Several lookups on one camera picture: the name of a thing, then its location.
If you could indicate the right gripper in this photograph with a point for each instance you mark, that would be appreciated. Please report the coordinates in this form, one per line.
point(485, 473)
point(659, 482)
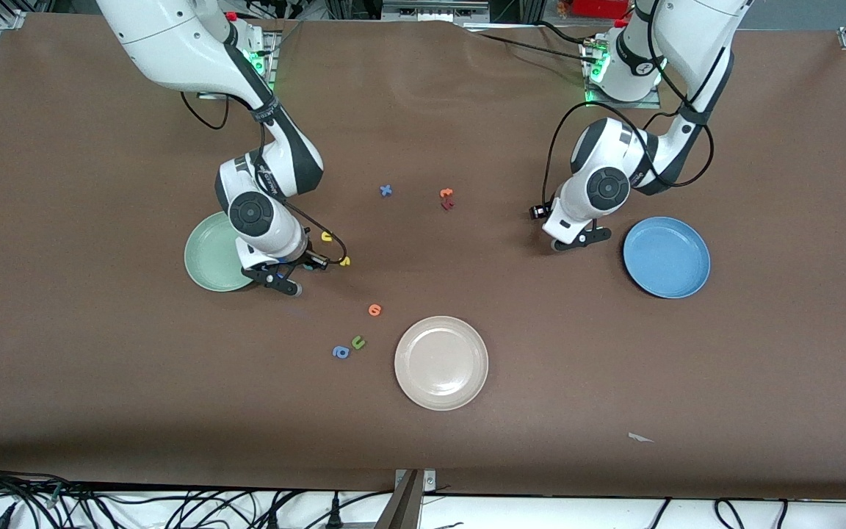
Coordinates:
point(300, 259)

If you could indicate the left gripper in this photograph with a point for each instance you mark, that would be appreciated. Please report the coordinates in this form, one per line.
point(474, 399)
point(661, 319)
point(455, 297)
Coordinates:
point(548, 206)

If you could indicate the left white Franka arm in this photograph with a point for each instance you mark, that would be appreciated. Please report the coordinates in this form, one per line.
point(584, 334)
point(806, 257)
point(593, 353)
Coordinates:
point(702, 37)

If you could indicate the right white Franka arm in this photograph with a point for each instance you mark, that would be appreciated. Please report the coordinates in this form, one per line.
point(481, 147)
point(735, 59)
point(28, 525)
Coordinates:
point(166, 44)

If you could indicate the blue foam letter a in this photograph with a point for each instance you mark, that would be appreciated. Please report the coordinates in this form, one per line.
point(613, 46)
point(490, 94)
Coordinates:
point(335, 353)

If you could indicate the pale green plate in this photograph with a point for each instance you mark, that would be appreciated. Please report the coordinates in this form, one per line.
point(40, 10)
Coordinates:
point(206, 257)

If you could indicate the brown table cover sheet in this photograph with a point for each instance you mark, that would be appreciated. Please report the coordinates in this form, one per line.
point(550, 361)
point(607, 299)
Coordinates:
point(511, 330)

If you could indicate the blue plate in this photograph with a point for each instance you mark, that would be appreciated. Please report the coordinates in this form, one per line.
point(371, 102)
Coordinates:
point(666, 257)

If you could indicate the beige plate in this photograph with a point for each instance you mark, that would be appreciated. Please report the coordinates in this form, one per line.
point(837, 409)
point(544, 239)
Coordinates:
point(441, 363)

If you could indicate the red box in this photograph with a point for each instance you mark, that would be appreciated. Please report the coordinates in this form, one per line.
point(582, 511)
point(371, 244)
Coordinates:
point(599, 7)

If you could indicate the grey metal box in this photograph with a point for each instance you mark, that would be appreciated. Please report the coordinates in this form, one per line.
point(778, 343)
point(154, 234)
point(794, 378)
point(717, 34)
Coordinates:
point(430, 9)

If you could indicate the small white paper scrap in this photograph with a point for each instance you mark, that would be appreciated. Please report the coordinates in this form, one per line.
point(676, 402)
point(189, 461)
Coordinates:
point(637, 438)

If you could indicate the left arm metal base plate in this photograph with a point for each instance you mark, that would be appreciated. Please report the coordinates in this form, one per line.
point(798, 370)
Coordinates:
point(651, 103)

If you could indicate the grey metal frame post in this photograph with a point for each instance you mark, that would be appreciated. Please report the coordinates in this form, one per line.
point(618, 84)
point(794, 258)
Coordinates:
point(405, 507)

